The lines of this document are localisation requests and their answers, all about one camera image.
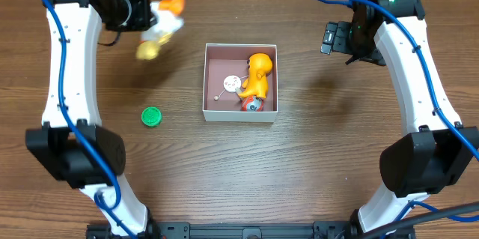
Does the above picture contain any white plush duck toy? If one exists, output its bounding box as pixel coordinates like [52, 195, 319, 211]
[135, 0, 186, 60]

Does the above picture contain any orange dinosaur toy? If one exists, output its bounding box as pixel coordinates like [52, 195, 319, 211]
[238, 53, 273, 99]

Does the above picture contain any red ball toy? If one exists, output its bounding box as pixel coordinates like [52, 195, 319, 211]
[241, 95, 263, 112]

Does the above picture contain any green round cap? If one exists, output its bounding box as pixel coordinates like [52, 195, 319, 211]
[141, 106, 162, 127]

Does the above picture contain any white round rattle drum toy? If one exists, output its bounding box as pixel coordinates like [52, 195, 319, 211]
[213, 75, 247, 101]

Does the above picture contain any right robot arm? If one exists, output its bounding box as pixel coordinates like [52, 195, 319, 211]
[319, 0, 478, 238]

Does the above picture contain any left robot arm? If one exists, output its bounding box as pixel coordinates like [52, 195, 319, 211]
[25, 0, 161, 238]

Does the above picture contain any white cardboard box pink inside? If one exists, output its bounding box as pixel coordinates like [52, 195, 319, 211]
[203, 43, 278, 123]

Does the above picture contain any right blue cable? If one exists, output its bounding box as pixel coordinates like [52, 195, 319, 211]
[310, 0, 479, 223]

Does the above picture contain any thick black cable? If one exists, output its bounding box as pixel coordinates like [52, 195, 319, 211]
[359, 200, 479, 239]

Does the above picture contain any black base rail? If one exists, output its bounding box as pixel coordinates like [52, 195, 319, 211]
[85, 220, 416, 239]

